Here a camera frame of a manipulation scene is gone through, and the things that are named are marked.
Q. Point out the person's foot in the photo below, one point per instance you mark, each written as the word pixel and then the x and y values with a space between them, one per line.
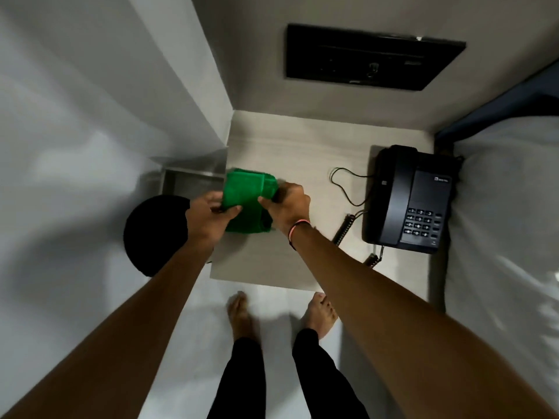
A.
pixel 318 316
pixel 240 316

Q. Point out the person's left thumb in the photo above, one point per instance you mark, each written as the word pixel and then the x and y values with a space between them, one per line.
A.
pixel 228 212

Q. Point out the person's left hand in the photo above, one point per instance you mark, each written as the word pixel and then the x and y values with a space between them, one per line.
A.
pixel 204 221

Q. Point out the person's right hand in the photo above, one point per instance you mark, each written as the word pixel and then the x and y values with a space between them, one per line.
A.
pixel 290 206

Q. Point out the white bed sheet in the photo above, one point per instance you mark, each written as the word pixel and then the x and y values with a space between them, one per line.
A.
pixel 506 239

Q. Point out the round black waste bin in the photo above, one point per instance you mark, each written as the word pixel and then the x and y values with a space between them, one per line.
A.
pixel 153 235

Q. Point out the person's left foot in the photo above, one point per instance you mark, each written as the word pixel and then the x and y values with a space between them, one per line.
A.
pixel 240 316

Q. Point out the grey metal tray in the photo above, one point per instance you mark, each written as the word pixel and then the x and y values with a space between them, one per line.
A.
pixel 192 181

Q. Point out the dark blue bed headboard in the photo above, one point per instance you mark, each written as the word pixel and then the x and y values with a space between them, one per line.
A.
pixel 502 109

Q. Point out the person's right leg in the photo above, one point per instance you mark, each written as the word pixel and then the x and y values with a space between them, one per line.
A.
pixel 325 375

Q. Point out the person's left leg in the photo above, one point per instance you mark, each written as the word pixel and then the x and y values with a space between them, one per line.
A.
pixel 244 379

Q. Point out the person's left forearm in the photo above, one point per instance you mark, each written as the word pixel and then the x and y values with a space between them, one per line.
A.
pixel 109 344

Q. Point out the person's right foot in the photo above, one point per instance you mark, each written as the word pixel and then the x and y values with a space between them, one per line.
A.
pixel 318 316

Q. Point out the green cloth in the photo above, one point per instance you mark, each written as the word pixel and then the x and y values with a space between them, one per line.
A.
pixel 249 200

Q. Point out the person's right forearm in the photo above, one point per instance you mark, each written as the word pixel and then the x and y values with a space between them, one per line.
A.
pixel 406 335

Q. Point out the pink and black wristband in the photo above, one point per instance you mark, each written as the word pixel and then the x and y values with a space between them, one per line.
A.
pixel 298 231

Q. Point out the person's right thumb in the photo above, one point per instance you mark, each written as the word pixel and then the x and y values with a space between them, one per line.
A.
pixel 266 201

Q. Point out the black wall switch panel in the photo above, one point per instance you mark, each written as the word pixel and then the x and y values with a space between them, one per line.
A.
pixel 371 56

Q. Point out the black telephone handset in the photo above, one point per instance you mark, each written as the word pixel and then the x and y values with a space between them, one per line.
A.
pixel 389 194

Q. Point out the person's leg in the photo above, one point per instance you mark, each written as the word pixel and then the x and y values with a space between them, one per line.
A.
pixel 325 375
pixel 244 379

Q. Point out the black desk telephone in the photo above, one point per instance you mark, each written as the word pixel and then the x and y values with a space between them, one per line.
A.
pixel 415 205

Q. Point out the white curtain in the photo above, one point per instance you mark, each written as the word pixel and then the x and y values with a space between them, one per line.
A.
pixel 96 139

